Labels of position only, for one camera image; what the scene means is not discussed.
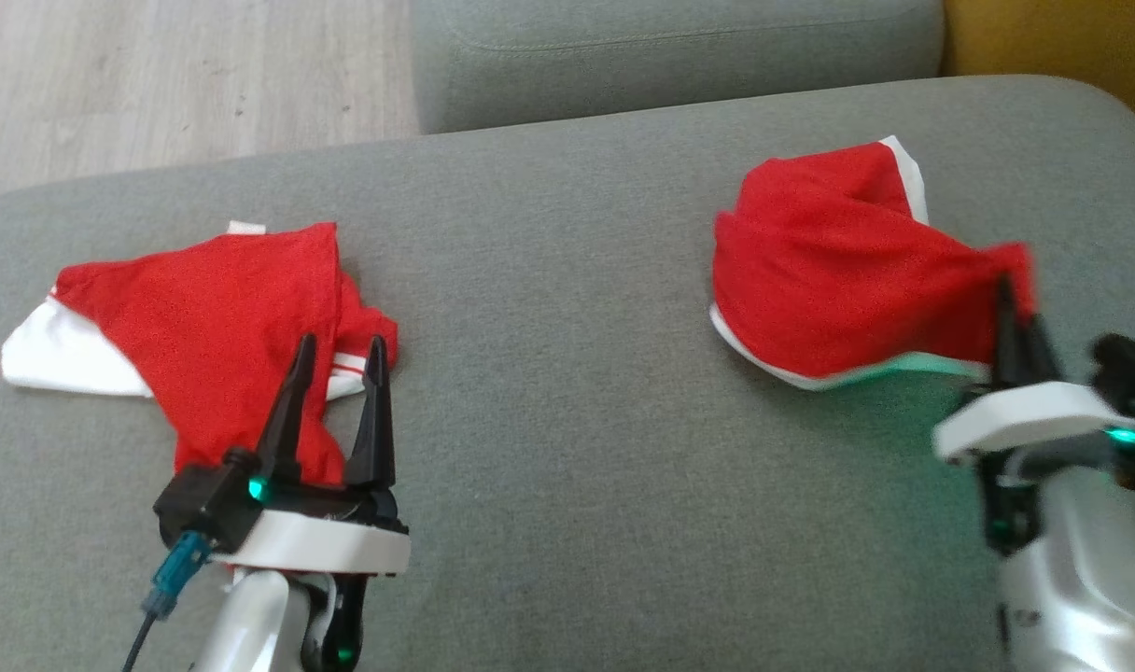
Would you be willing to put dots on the red and white shirt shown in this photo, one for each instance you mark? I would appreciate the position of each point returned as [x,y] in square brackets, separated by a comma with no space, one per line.
[222,317]

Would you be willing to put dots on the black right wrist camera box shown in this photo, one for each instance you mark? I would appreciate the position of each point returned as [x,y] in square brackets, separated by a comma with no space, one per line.
[1123,369]

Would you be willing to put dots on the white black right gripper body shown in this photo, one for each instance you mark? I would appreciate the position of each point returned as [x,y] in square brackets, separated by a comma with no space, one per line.
[1025,415]

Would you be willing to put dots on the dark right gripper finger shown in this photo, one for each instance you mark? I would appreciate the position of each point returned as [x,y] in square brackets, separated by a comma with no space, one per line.
[1006,336]
[1042,359]

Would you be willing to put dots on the red shorts with white waistband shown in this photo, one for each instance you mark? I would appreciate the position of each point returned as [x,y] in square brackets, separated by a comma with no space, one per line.
[829,271]

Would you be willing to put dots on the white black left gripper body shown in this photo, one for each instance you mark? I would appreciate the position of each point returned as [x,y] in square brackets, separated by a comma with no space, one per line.
[325,546]

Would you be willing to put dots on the yellow sofa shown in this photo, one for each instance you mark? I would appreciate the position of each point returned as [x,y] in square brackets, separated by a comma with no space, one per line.
[1071,47]

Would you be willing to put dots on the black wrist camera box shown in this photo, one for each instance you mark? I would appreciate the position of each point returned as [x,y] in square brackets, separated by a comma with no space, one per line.
[203,504]
[1123,369]

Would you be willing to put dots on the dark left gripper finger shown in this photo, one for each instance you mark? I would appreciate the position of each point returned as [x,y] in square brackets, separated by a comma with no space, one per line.
[287,420]
[373,429]

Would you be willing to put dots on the large grey sofa seat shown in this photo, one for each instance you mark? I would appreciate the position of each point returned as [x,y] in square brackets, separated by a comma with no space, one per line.
[567,373]

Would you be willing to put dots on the small grey sofa cushion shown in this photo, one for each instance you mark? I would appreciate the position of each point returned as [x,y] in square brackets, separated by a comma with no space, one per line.
[670,56]

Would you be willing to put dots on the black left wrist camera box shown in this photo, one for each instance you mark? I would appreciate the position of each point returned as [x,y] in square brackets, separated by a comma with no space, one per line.
[203,504]

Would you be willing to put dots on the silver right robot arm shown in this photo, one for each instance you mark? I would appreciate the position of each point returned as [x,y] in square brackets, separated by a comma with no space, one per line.
[1090,569]

